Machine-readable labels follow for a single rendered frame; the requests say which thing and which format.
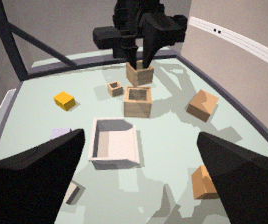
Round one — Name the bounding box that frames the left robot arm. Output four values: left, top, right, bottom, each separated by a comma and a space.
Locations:
113, 0, 188, 48

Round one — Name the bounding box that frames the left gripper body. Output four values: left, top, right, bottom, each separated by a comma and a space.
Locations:
93, 0, 164, 50

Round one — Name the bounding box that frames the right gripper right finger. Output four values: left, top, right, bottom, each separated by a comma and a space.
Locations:
196, 132, 268, 224

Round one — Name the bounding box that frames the white open box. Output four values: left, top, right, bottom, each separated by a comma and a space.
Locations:
88, 117, 139, 170

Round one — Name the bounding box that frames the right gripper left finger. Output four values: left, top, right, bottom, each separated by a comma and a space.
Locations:
0, 128, 85, 224

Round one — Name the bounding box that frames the yellow block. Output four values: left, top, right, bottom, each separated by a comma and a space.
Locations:
53, 91, 76, 111

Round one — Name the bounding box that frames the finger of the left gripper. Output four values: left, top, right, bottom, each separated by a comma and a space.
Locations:
142, 38, 166, 69
119, 45, 139, 70

